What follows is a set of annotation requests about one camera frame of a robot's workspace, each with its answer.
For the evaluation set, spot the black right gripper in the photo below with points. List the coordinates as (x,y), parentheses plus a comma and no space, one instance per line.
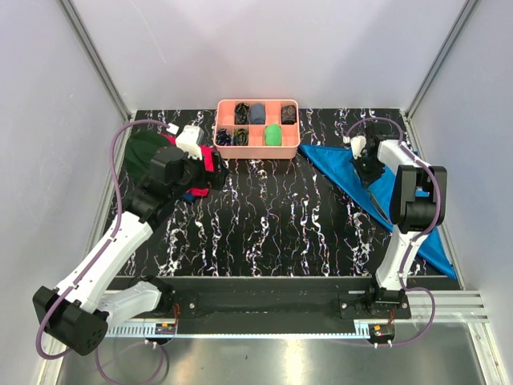
(365,179)

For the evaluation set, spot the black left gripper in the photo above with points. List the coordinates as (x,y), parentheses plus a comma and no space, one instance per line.
(216,180)

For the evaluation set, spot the bright blue napkin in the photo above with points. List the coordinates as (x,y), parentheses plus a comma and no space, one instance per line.
(335,164)

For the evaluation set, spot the teal plastic knife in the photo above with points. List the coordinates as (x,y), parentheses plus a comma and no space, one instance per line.
(378,190)

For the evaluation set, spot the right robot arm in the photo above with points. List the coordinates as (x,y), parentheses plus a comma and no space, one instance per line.
(417,206)

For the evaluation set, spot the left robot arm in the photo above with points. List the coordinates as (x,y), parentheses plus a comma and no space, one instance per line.
(77,312)

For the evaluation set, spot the pink folded cloth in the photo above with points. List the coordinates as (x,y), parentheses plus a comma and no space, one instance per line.
(207,158)

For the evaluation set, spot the navy striped rolled cloth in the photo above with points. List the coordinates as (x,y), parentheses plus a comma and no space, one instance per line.
(223,138)

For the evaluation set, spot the yellow floral rolled cloth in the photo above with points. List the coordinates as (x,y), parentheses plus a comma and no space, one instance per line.
(240,137)

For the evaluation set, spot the pink divided organizer box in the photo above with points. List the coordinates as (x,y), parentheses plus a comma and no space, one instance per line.
(256,148)

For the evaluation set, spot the green rolled cloth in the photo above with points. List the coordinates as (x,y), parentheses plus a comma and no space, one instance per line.
(273,135)

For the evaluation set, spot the dark floral rolled cloth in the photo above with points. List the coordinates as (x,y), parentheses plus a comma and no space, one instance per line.
(241,113)

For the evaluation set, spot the grey rolled cloth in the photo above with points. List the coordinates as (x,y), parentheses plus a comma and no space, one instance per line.
(257,114)

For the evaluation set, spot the dark green baseball cap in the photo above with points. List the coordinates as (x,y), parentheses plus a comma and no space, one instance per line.
(139,150)

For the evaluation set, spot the brown patterned rolled cloth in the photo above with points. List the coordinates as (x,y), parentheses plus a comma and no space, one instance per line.
(288,114)

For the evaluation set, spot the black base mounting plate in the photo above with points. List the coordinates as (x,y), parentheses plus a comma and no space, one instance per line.
(317,305)

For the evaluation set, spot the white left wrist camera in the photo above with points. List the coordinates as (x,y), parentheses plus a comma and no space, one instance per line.
(189,141)

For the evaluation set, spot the aluminium frame rail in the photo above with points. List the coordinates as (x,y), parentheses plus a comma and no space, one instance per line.
(78,26)

